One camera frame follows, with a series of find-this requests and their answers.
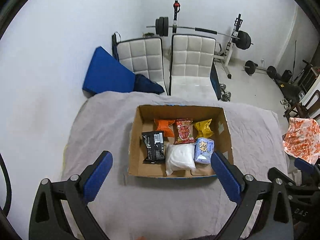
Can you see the white barbell rack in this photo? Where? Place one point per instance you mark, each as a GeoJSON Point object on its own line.
{"type": "Point", "coordinates": [229, 55]}

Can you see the blue foam cushion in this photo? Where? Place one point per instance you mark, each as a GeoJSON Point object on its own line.
{"type": "Point", "coordinates": [105, 72]}

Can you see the dark grey fleece clothing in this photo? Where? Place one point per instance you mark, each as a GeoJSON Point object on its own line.
{"type": "Point", "coordinates": [205, 237]}

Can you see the red snack packet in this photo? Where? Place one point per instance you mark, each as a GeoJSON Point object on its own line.
{"type": "Point", "coordinates": [184, 131]}

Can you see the short barbell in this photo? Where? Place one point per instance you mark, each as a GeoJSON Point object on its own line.
{"type": "Point", "coordinates": [250, 67]}

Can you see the orange floral cloth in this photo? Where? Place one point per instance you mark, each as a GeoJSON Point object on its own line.
{"type": "Point", "coordinates": [302, 140]}

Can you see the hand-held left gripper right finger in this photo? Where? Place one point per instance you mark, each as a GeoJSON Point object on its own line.
{"type": "Point", "coordinates": [225, 177]}

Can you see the black and blue weight bench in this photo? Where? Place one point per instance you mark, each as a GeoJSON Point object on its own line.
{"type": "Point", "coordinates": [214, 80]}

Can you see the white shoes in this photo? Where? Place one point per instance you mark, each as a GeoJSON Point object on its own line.
{"type": "Point", "coordinates": [285, 103]}

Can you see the cardboard box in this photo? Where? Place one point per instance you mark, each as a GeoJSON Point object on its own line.
{"type": "Point", "coordinates": [226, 140]}

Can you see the chrome dumbbell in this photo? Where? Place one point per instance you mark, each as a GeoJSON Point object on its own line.
{"type": "Point", "coordinates": [223, 87]}
{"type": "Point", "coordinates": [227, 96]}

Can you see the orange snack packet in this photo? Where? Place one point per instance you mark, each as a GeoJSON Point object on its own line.
{"type": "Point", "coordinates": [165, 127]}

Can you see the dark blue cloth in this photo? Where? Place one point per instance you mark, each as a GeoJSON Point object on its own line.
{"type": "Point", "coordinates": [147, 85]}

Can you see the black folded stands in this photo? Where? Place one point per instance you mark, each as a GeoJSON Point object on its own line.
{"type": "Point", "coordinates": [306, 71]}

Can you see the white quilted chair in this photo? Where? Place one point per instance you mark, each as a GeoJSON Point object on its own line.
{"type": "Point", "coordinates": [140, 57]}
{"type": "Point", "coordinates": [192, 60]}

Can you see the light blue tissue pack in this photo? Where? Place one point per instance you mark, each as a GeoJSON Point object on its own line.
{"type": "Point", "coordinates": [203, 150]}

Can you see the long barbell with black plates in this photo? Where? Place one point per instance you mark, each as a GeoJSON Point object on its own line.
{"type": "Point", "coordinates": [205, 30]}

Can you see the black box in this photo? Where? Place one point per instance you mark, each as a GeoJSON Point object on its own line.
{"type": "Point", "coordinates": [287, 76]}

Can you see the black snack packet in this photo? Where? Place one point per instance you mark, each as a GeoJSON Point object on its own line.
{"type": "Point", "coordinates": [155, 147]}

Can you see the black exercise machine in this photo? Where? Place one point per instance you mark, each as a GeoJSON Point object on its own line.
{"type": "Point", "coordinates": [290, 90]}

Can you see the yellow snack packet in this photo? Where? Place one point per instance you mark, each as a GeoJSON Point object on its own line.
{"type": "Point", "coordinates": [203, 128]}

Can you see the brown wooden chair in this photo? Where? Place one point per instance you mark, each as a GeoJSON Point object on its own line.
{"type": "Point", "coordinates": [313, 102]}

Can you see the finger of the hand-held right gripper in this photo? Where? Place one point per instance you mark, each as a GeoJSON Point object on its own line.
{"type": "Point", "coordinates": [280, 173]}
{"type": "Point", "coordinates": [303, 163]}

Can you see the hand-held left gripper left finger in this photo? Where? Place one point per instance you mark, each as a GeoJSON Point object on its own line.
{"type": "Point", "coordinates": [98, 177]}

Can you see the stack of black weight plates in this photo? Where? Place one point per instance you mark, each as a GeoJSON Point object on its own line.
{"type": "Point", "coordinates": [278, 76]}

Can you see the white soft packet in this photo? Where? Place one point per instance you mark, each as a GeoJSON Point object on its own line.
{"type": "Point", "coordinates": [180, 158]}

